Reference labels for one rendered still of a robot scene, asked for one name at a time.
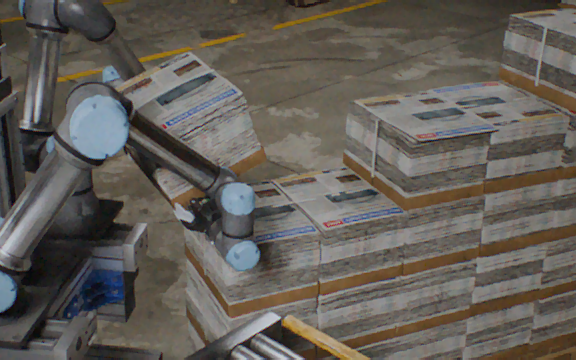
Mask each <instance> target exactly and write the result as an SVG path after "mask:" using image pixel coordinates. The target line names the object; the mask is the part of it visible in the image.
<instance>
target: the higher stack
mask: <svg viewBox="0 0 576 360"><path fill-rule="evenodd" d="M510 17H511V18H510V20H509V23H507V24H509V27H507V29H508V30H506V31H505V32H506V33H505V35H506V36H505V41H504V43H505V44H504V46H505V47H504V53H503V60H502V63H503V64H502V65H501V66H502V67H503V68H506V69H508V70H510V71H514V72H516V73H518V74H520V75H523V76H526V78H529V79H531V80H534V81H535V85H537V86H538V82H539V83H541V84H544V85H546V86H549V87H552V88H554V89H556V90H560V91H562V92H564V94H567V95H569V96H572V97H575V98H576V9H558V10H546V11H536V12H525V13H517V15H511V16H510ZM498 83H500V84H504V85H506V86H509V87H511V88H514V90H516V91H518V92H520V93H522V94H524V95H526V96H527V97H530V96H531V97H533V98H532V100H536V101H540V102H542V103H544V105H545V104H546V106H550V107H552V108H554V109H556V110H557V111H559V112H562V113H564V114H565V115H567V116H569V117H570V118H569V120H568V121H569V123H568V127H567V130H566V131H567V133H565V134H566V135H565V137H566V138H565V140H564V141H565V142H564V144H563V149H562V150H564V152H563V155H562V156H560V157H562V160H560V165H562V166H564V167H570V166H576V112H575V111H572V110H569V109H567V108H565V107H562V105H561V106H560V104H557V103H555V102H553V101H550V100H547V99H545V98H543V97H540V96H538V95H535V94H533V93H531V92H528V91H526V89H523V88H521V87H518V86H516V85H514V84H511V83H509V82H506V81H504V80H503V81H498ZM557 183H558V185H557V188H556V190H557V191H556V193H555V194H556V196H555V197H553V199H554V201H555V202H554V204H553V208H552V210H554V212H555V214H553V215H554V220H553V223H552V227H549V228H551V229H552V230H553V233H554V231H555V230H559V229H564V228H568V227H573V226H576V177H574V178H568V179H560V178H559V177H558V182H557ZM545 243H546V244H547V245H548V246H547V249H546V253H547V254H545V255H546V256H545V259H544V263H543V265H544V266H543V267H542V273H543V275H542V276H541V282H540V284H541V285H540V287H539V288H540V292H541V289H542V288H546V287H550V286H554V285H558V284H563V283H567V282H572V281H576V236H571V238H567V239H563V240H558V241H554V242H551V241H549V242H545ZM533 309H534V311H533V315H534V316H533V322H532V323H533V325H532V327H531V332H530V333H531V334H530V337H529V340H528V341H529V344H530V345H533V344H536V343H539V342H542V340H546V339H550V338H553V337H557V336H561V335H564V334H568V333H572V332H575V331H576V290H575V291H571V292H567V293H563V294H559V295H554V296H551V297H546V298H542V299H538V300H535V301H534V307H533ZM524 357H525V360H576V340H575V341H572V342H569V343H565V344H561V345H558V346H555V347H551V348H547V349H544V350H540V351H537V352H533V353H529V354H528V353H527V354H524Z"/></svg>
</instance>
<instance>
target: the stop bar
mask: <svg viewBox="0 0 576 360"><path fill-rule="evenodd" d="M283 325H284V326H285V327H287V328H289V329H291V330H293V332H294V333H297V334H299V335H301V336H302V337H304V338H306V339H308V340H309V341H312V342H314V343H316V345H318V346H319V347H321V348H323V349H326V350H327V351H329V352H331V353H333V354H335V355H336V356H338V358H341V359H343V360H371V359H370V358H367V357H365V356H363V354H361V353H359V352H358V351H356V350H353V349H351V348H349V347H348V346H346V345H344V344H342V342H339V341H337V340H336V339H334V338H332V337H330V336H328V335H327V334H324V333H322V332H320V330H318V329H316V328H315V327H313V326H310V325H308V324H306V323H304V322H303V321H301V320H299V319H296V318H294V316H293V315H291V314H289V315H288V316H286V318H284V319H283Z"/></svg>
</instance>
